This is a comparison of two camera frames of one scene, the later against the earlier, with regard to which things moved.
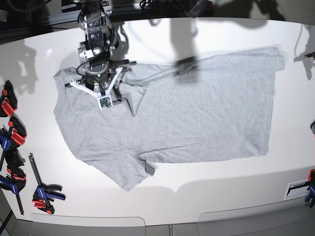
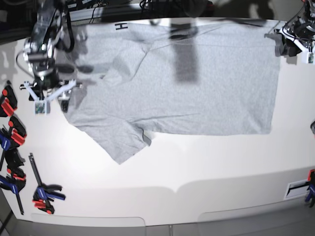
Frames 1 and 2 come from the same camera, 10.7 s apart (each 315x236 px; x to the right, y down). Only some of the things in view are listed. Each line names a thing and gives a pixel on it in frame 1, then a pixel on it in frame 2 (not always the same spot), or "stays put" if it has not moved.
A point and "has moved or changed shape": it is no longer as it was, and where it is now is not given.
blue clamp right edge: x=311 y=196 stays put
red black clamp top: x=8 y=103 stays put
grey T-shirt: x=213 y=107 has moved or changed shape
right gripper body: x=98 y=77 -> x=34 y=95
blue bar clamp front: x=45 y=193 stays put
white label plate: x=297 y=189 stays put
